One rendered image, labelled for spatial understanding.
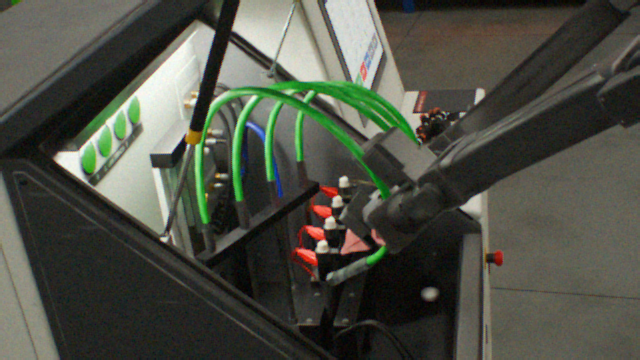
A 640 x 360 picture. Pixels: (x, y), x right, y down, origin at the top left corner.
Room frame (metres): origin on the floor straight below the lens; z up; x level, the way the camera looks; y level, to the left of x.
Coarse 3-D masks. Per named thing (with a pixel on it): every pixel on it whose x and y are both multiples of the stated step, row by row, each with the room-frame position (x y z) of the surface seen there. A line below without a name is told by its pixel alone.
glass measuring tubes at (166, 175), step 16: (176, 128) 1.43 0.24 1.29; (160, 144) 1.36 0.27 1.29; (176, 144) 1.36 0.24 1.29; (160, 160) 1.33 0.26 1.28; (176, 160) 1.34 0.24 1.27; (192, 160) 1.44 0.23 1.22; (160, 176) 1.33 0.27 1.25; (176, 176) 1.34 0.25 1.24; (192, 176) 1.41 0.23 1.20; (160, 192) 1.33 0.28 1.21; (192, 192) 1.41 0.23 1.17; (192, 208) 1.40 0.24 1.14; (176, 224) 1.34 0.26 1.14; (192, 224) 1.37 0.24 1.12; (176, 240) 1.34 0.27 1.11; (192, 240) 1.37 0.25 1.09; (192, 256) 1.34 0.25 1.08; (224, 272) 1.46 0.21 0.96
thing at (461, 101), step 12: (420, 96) 2.21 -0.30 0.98; (432, 96) 2.20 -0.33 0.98; (444, 96) 2.19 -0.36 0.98; (456, 96) 2.18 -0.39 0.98; (468, 96) 2.17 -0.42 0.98; (420, 108) 2.13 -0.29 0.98; (432, 108) 2.11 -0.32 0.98; (444, 108) 2.10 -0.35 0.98; (456, 108) 2.09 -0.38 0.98; (468, 108) 2.08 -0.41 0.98
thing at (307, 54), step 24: (216, 0) 1.66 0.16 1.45; (264, 0) 1.64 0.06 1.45; (288, 0) 1.63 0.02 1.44; (312, 0) 1.72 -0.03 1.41; (240, 24) 1.65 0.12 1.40; (264, 24) 1.64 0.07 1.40; (312, 24) 1.66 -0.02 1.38; (264, 48) 1.64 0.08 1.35; (288, 48) 1.63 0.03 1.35; (312, 48) 1.62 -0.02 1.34; (384, 48) 2.21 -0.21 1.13; (288, 72) 1.63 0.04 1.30; (312, 72) 1.62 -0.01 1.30; (336, 72) 1.70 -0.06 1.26; (384, 72) 2.11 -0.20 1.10; (384, 96) 2.02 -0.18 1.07; (360, 120) 1.73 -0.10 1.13
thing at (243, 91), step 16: (224, 96) 1.25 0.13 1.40; (240, 96) 1.23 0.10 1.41; (272, 96) 1.19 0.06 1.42; (288, 96) 1.18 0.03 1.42; (208, 112) 1.27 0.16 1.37; (304, 112) 1.16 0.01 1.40; (320, 112) 1.15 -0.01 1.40; (208, 128) 1.28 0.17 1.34; (336, 128) 1.13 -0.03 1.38; (352, 144) 1.12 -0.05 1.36; (384, 192) 1.09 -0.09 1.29; (208, 224) 1.30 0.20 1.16; (384, 256) 1.10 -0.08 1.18
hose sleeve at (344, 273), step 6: (366, 258) 1.12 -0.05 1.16; (354, 264) 1.13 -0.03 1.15; (360, 264) 1.12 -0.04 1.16; (366, 264) 1.11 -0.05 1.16; (342, 270) 1.14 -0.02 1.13; (348, 270) 1.13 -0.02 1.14; (354, 270) 1.12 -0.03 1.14; (360, 270) 1.12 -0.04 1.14; (336, 276) 1.14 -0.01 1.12; (342, 276) 1.14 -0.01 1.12; (348, 276) 1.13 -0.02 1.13
